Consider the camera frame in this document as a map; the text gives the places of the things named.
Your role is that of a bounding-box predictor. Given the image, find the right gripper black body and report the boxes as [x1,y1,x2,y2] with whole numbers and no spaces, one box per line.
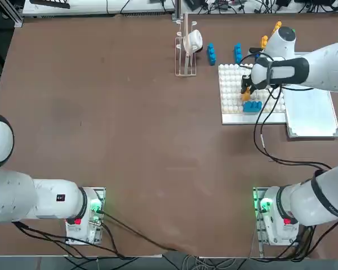
[241,74,255,88]

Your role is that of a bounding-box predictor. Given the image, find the blue three-stud block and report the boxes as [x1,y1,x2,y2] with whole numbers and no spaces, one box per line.
[233,43,244,65]
[206,43,217,66]
[242,100,264,115]

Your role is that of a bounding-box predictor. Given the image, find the white studded baseplate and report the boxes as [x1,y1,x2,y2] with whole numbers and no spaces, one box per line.
[217,63,287,125]

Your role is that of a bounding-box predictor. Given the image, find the white cup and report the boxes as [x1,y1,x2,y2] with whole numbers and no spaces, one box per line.
[183,29,204,54]

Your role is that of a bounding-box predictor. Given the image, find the black power strip red switches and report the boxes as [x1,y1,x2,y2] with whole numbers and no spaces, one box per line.
[214,0,237,9]

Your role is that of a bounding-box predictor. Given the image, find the white side bench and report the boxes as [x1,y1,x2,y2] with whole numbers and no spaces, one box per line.
[22,0,175,15]

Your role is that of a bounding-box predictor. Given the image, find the long black power strip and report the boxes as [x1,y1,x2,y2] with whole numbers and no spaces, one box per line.
[30,0,71,9]

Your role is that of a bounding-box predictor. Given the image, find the whiteboard with silver frame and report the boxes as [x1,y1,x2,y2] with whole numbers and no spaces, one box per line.
[281,52,338,140]

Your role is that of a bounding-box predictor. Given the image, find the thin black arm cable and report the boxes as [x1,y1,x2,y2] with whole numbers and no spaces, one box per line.
[238,52,333,171]

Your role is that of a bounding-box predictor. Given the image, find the black cable bundle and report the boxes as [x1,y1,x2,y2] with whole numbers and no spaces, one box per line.
[255,218,323,262]
[11,220,136,261]

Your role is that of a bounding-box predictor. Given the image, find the black table cable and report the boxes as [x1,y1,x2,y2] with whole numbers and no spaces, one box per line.
[97,209,181,253]

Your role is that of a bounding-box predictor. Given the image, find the aluminium frame profile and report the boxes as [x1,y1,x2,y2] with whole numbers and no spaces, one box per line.
[0,0,24,28]

